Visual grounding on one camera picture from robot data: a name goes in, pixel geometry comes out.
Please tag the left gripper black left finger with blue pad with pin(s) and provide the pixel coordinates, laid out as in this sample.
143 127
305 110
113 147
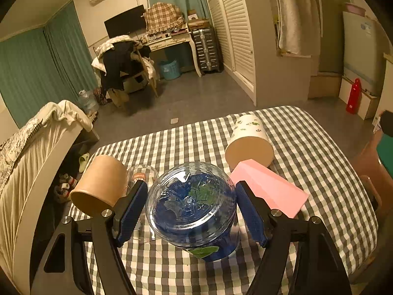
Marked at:
63 268

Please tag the clear blue plastic cup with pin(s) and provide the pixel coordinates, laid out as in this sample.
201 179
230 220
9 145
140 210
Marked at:
193 206

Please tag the clear glass cup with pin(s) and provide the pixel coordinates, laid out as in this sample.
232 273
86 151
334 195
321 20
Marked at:
145 175

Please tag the brown paper cup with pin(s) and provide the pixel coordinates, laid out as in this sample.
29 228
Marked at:
101 185

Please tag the white patterned paper cup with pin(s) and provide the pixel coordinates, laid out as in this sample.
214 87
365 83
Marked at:
249 141

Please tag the checkered tablecloth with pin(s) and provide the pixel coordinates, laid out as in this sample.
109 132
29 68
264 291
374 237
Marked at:
304 154

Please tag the sneaker near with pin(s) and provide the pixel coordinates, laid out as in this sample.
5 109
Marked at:
61 193

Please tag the sneaker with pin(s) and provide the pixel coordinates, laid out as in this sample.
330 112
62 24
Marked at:
71 181
61 193

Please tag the sneaker far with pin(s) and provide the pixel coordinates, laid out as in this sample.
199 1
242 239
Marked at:
71 181

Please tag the pink foam block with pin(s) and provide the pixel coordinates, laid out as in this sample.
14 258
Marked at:
277 192

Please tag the white slipper far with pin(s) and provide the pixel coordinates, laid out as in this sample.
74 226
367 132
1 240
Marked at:
83 160

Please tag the patterned quilt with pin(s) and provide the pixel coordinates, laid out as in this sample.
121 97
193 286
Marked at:
13 147

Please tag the white bed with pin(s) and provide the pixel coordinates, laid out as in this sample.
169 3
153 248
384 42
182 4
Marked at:
28 215

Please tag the red bottle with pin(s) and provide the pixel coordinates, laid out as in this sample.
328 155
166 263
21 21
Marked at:
354 97

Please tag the large water jug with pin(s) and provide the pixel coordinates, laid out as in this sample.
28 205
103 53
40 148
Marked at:
88 101

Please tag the teal left curtain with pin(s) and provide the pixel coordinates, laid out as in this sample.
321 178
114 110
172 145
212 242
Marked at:
47 64

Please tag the wooden chair with clothes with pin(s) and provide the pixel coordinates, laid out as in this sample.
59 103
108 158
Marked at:
120 58

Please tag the blue laundry basket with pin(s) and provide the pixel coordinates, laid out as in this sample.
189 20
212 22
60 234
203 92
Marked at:
170 70

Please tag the dark striped suitcase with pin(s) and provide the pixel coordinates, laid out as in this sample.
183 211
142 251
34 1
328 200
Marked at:
208 52

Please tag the hanging white towel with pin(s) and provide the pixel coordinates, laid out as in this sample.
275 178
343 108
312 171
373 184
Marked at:
295 27

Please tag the black monitor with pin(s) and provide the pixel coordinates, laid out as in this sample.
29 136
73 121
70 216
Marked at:
127 22

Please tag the pink basin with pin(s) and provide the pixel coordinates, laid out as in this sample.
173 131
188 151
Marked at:
352 8

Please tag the plaid cloth cover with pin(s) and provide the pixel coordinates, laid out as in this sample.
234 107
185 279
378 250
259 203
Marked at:
163 17

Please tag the white louvered wardrobe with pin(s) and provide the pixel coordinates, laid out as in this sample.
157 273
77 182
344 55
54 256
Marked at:
247 37

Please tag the cardboard box on suitcase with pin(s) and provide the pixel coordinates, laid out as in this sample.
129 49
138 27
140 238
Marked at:
198 24

